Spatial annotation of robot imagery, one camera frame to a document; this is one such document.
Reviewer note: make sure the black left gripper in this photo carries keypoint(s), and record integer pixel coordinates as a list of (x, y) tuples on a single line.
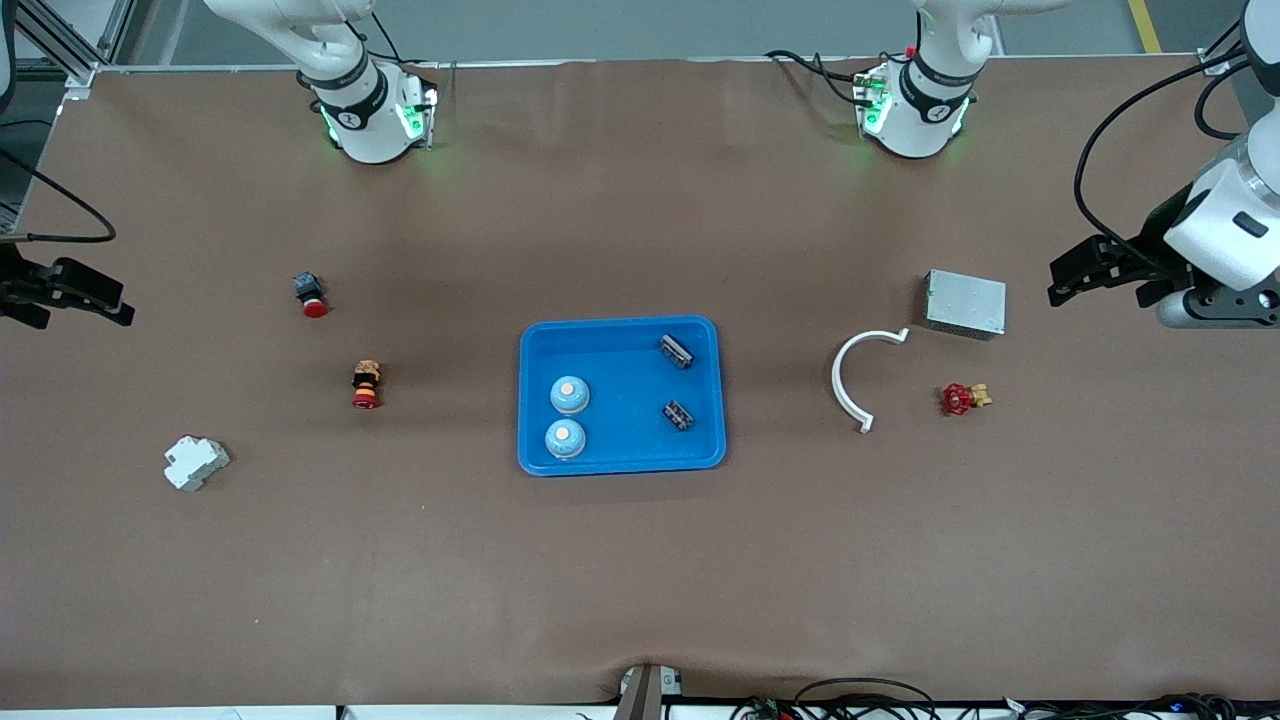
[(1157, 229)]

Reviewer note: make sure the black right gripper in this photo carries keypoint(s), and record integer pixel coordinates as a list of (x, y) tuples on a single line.
[(12, 282)]

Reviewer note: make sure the brown cylindrical capacitor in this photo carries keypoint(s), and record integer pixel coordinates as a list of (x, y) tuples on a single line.
[(676, 351), (678, 415)]

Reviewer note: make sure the light blue call bell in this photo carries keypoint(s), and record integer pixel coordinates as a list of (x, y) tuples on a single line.
[(565, 440), (570, 396)]

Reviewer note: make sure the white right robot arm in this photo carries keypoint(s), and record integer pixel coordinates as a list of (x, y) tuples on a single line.
[(365, 120)]

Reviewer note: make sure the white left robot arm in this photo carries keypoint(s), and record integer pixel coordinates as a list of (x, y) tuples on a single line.
[(925, 120)]

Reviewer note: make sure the grey metal power supply box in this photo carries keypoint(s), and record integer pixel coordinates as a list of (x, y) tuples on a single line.
[(965, 304)]

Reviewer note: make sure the white circuit breaker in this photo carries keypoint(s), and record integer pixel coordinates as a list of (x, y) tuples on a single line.
[(196, 463)]

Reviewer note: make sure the red push button black body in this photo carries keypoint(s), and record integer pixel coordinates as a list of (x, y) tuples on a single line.
[(312, 300)]

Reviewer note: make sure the white curved plastic clamp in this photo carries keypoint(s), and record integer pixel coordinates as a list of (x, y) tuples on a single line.
[(837, 385)]

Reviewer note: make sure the red yellow emergency stop button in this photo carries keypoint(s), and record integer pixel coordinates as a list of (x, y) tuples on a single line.
[(367, 385)]

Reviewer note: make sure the blue plastic tray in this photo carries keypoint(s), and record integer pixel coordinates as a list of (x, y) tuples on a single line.
[(620, 350)]

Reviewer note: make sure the table cover sheet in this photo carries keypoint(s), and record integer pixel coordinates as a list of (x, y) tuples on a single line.
[(600, 560)]

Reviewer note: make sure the aluminium frame corner post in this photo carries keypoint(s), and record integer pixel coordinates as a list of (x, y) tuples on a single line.
[(1215, 62)]

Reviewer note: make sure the aluminium frame profile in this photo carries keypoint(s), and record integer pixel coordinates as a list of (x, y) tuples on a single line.
[(70, 45)]

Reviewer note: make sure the grey metal mounting bracket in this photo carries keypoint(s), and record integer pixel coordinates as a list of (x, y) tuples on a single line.
[(645, 692)]

